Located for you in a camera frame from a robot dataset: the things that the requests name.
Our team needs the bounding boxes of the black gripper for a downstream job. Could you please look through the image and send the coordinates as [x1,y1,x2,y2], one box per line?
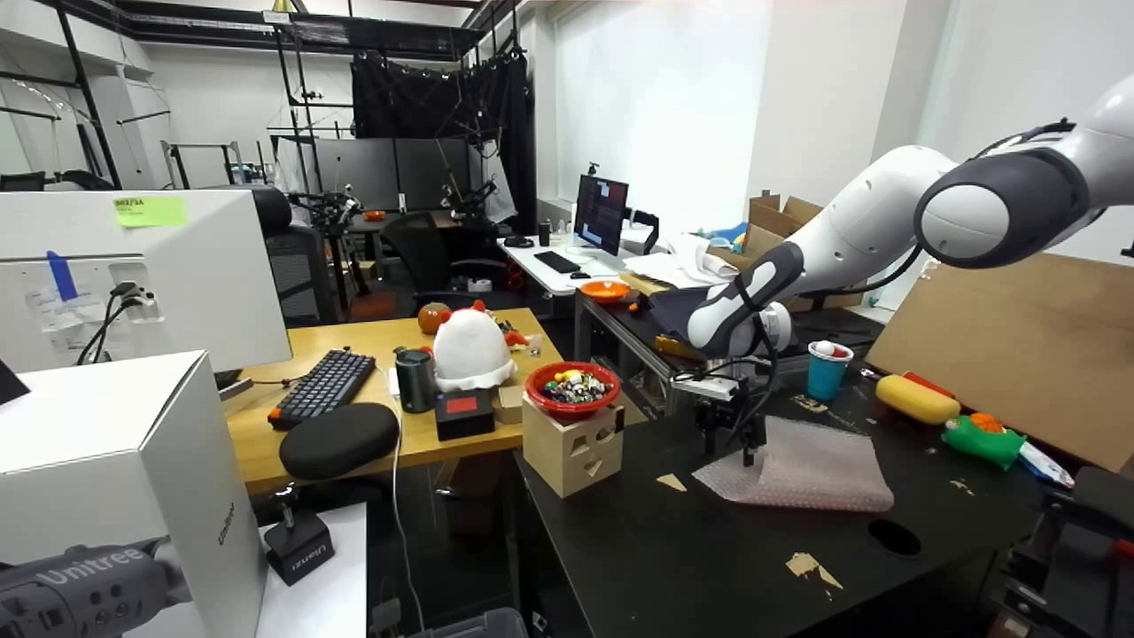
[700,382,774,470]

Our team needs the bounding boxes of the pink bubble plastic sheet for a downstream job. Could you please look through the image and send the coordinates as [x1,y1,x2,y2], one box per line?
[688,410,898,514]

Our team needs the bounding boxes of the blue cup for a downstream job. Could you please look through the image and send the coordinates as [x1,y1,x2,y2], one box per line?
[804,335,858,404]

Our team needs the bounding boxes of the wooden box with holes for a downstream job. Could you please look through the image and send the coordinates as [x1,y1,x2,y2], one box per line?
[517,392,628,499]

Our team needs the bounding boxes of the red bowl with items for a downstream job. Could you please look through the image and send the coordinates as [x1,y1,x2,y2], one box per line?
[526,356,628,424]

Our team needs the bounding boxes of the orange bowl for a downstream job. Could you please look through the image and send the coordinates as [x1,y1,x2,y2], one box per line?
[577,276,641,313]

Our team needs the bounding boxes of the small tan box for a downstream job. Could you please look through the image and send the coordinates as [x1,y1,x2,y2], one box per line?
[492,382,530,424]

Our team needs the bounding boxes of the open cardboard box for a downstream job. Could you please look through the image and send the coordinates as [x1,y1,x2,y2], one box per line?
[736,192,828,276]

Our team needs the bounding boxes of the green toy cylinder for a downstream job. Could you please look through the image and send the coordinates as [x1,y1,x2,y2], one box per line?
[938,410,1027,470]

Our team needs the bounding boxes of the small black keyboard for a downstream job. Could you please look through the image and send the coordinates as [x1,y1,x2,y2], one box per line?
[532,247,592,281]

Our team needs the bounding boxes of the black box with red label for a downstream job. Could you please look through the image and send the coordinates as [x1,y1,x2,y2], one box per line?
[432,385,499,442]

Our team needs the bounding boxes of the black computer monitor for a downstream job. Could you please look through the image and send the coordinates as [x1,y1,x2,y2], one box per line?
[571,171,635,260]

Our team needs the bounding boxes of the white desk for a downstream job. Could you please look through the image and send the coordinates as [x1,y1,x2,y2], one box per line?
[498,234,665,302]

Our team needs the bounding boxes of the white plastic bag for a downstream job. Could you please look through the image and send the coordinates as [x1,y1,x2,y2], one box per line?
[429,303,520,392]

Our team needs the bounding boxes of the brown cardboard sheet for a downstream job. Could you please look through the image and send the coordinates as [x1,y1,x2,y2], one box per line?
[862,247,1134,473]

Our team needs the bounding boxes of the white and blue marker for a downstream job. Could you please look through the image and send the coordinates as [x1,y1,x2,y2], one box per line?
[1019,438,1078,492]

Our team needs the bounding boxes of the dark green can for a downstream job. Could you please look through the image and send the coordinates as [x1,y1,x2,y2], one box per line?
[395,345,443,416]

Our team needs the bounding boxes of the orange ball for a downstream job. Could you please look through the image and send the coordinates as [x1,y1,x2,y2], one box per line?
[416,296,459,340]

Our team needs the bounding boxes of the wooden desk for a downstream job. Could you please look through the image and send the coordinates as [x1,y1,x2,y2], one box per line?
[224,303,564,492]

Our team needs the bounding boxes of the black oval cushion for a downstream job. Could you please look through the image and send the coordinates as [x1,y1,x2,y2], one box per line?
[277,399,403,483]

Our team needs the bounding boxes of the black joystick controller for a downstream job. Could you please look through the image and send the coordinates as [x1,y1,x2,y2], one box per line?
[259,483,338,587]

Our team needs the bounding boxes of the black curtain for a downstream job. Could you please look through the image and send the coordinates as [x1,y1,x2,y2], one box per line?
[350,47,540,234]

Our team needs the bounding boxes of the black office chair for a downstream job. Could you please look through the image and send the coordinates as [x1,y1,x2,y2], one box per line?
[247,185,349,330]

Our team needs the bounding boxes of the white equipment cabinet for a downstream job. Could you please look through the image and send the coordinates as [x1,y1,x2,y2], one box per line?
[0,187,296,377]

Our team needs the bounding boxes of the large white box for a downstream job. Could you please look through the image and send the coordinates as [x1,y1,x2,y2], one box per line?
[0,346,270,638]

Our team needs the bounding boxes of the green sticky note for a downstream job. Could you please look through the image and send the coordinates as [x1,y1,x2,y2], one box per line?
[111,192,192,234]

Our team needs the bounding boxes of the grey Unitree robot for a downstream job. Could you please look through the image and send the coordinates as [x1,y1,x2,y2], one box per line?
[0,538,192,638]

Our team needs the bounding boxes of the blue tape strip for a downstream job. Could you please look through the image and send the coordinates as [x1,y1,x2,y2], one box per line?
[42,247,83,303]

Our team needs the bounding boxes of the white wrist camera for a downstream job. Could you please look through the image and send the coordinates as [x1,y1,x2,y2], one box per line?
[669,369,745,404]

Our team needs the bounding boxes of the black monitor cables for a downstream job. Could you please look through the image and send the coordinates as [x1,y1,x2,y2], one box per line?
[74,281,156,365]

